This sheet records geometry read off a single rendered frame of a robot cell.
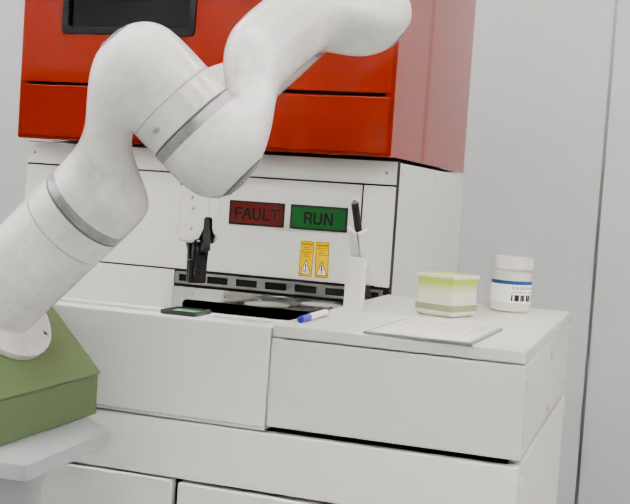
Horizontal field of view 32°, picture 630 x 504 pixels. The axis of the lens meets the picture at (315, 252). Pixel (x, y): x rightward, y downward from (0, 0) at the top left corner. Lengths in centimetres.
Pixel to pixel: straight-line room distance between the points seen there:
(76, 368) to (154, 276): 78
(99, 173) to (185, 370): 36
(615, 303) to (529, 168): 50
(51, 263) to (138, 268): 92
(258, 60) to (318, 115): 71
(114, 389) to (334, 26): 60
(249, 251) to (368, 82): 42
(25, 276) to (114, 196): 15
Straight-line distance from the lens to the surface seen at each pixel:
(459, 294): 174
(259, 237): 216
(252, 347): 150
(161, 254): 225
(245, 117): 130
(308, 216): 212
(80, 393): 151
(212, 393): 154
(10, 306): 140
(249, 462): 153
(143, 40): 130
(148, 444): 159
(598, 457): 358
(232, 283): 218
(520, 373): 142
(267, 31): 140
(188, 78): 129
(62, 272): 137
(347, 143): 205
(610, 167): 351
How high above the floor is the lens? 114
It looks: 3 degrees down
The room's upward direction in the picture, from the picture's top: 4 degrees clockwise
